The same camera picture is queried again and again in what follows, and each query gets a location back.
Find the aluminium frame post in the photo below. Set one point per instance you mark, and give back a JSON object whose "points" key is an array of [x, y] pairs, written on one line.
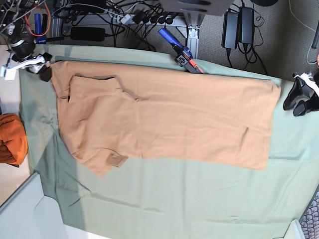
{"points": [[193, 25]]}

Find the grey plastic bin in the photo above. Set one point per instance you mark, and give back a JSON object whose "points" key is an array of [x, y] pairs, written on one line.
{"points": [[29, 214]]}

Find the light orange T-shirt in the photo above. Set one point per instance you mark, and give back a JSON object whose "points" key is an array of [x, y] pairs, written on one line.
{"points": [[108, 113]]}

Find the black power adapter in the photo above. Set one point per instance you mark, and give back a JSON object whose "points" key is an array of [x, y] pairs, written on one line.
{"points": [[230, 29], [246, 25]]}

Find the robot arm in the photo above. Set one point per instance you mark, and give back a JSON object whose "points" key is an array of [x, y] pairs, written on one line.
{"points": [[14, 24]]}

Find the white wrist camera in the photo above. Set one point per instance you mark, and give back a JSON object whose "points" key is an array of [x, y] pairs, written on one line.
{"points": [[8, 73]]}

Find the blue clamp at left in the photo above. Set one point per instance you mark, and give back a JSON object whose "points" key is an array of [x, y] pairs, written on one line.
{"points": [[41, 25]]}

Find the black power brick on frame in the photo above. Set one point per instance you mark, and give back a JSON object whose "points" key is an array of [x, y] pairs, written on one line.
{"points": [[87, 34]]}

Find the black power adapter left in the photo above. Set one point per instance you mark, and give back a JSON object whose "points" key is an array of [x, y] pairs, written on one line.
{"points": [[230, 29]]}

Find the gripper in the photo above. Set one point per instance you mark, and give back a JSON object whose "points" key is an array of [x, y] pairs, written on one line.
{"points": [[21, 55], [306, 89]]}

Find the black power adapter right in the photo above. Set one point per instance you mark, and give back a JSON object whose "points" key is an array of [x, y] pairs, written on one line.
{"points": [[246, 25]]}

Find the blue clamp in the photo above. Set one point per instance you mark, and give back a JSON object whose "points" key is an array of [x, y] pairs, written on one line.
{"points": [[184, 56], [41, 25]]}

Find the blue clamp at middle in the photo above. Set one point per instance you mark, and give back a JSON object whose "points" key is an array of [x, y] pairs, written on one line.
{"points": [[184, 56]]}

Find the dark orange cloth pile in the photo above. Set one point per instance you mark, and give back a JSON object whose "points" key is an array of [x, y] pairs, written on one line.
{"points": [[13, 140]]}

